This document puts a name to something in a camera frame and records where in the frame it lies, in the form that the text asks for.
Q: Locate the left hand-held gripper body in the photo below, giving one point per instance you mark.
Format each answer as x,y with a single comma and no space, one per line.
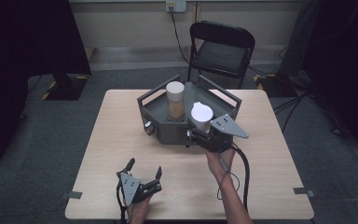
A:
130,186

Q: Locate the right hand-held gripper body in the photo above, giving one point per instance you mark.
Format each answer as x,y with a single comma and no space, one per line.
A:
217,141

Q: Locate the spice jar with pale filling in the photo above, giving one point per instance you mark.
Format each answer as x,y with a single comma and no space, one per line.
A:
201,113

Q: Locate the spice jar with brown filling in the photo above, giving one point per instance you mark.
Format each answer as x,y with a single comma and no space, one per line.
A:
176,109

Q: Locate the person's right hand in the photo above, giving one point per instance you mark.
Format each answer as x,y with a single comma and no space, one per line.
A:
219,163

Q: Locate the person's left hand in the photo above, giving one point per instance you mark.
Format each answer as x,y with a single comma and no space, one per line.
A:
138,210

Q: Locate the black knob with white tab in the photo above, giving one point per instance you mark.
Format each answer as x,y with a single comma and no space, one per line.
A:
149,127

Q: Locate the black folding chair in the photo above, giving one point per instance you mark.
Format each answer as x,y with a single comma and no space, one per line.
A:
222,56

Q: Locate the black stand base yellow tape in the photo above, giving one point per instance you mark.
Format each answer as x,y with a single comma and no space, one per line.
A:
276,85
65,87

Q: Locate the grey stand cover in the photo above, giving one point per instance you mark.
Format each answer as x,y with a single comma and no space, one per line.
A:
293,40

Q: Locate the black curtain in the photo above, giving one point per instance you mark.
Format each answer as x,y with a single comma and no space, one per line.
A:
18,56
345,56

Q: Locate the grey metal table bracket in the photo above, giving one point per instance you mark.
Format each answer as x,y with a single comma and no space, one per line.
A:
74,195
303,191

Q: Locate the white wall outlet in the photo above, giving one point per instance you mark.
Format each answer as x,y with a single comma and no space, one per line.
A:
176,5

